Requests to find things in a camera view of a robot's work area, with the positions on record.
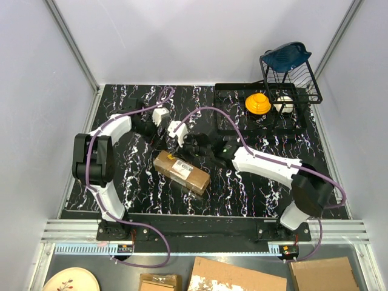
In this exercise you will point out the flat cardboard sheet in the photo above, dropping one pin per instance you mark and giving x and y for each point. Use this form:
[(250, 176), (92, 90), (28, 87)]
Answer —
[(208, 274)]

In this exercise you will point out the black wire dish rack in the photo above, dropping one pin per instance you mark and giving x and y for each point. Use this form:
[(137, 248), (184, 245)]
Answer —
[(300, 84)]

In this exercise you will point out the black drain tray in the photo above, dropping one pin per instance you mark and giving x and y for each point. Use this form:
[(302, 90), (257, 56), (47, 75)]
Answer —
[(231, 97)]

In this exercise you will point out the yellow plastic cup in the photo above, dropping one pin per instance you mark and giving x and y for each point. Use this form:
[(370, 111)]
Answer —
[(258, 104)]

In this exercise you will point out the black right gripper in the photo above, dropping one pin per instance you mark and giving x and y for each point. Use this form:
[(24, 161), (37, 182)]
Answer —
[(188, 137)]

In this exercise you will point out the brown cardboard express box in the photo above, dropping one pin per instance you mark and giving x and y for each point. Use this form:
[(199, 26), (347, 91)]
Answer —
[(182, 172)]

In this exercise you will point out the white small cup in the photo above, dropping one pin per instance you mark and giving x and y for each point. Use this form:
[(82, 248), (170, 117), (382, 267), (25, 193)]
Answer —
[(284, 105)]

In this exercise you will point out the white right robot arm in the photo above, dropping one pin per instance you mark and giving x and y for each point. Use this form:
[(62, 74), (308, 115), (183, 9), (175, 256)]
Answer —
[(310, 189)]

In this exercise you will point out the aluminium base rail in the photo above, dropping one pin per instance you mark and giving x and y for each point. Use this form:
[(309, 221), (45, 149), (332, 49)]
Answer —
[(194, 235)]

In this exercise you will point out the patterned ceramic plate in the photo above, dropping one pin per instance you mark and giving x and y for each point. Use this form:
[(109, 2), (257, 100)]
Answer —
[(74, 278)]

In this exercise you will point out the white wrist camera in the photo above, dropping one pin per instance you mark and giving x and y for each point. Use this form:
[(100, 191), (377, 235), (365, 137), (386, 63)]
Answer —
[(159, 114), (177, 130)]

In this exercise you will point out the small cardboard box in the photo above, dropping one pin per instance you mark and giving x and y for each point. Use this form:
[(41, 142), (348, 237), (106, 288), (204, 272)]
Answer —
[(162, 282)]

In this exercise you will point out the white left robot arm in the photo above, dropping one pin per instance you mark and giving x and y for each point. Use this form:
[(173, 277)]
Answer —
[(93, 162)]

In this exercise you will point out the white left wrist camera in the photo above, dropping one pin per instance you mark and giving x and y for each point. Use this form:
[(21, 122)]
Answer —
[(159, 114)]

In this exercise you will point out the cardboard box at corner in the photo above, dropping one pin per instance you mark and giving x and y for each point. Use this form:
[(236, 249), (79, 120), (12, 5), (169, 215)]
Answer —
[(323, 274)]

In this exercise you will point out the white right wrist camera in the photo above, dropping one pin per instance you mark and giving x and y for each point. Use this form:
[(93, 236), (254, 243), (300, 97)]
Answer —
[(177, 130)]

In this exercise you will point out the blue bowl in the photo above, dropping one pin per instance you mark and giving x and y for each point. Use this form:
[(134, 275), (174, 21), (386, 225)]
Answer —
[(288, 57)]

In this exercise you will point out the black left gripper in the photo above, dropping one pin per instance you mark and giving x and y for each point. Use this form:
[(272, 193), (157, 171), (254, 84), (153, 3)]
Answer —
[(155, 128)]

